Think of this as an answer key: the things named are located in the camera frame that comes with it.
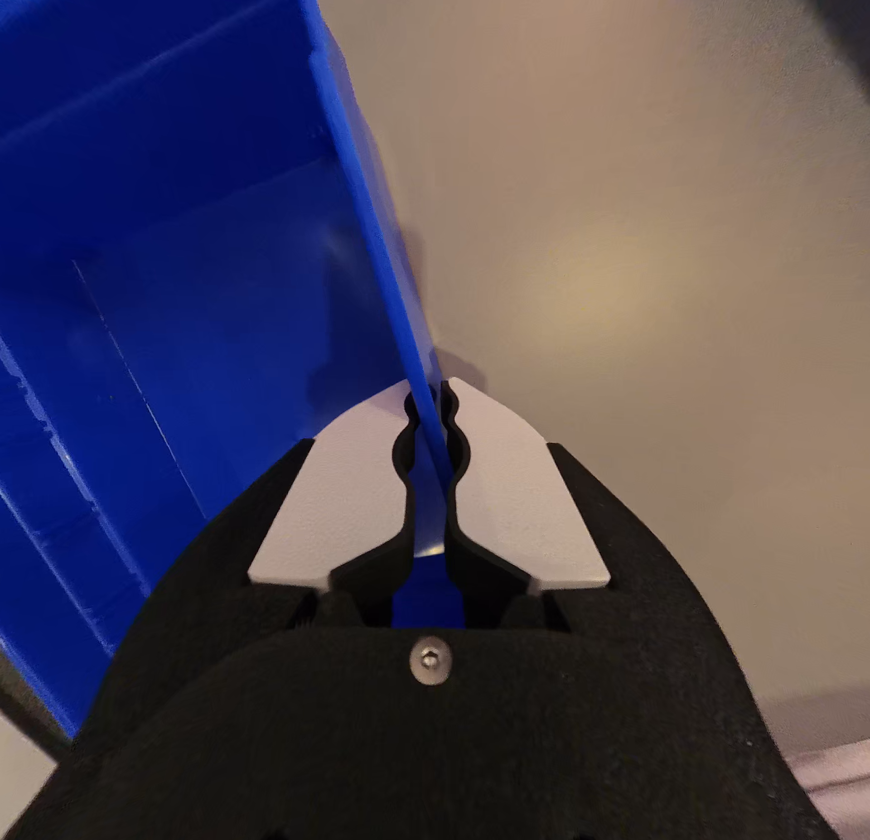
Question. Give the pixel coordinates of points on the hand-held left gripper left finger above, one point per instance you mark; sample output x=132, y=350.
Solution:
x=326, y=507

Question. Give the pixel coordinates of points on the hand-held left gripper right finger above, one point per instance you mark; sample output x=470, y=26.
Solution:
x=523, y=507

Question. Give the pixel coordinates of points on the blue plastic bin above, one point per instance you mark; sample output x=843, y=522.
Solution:
x=170, y=310

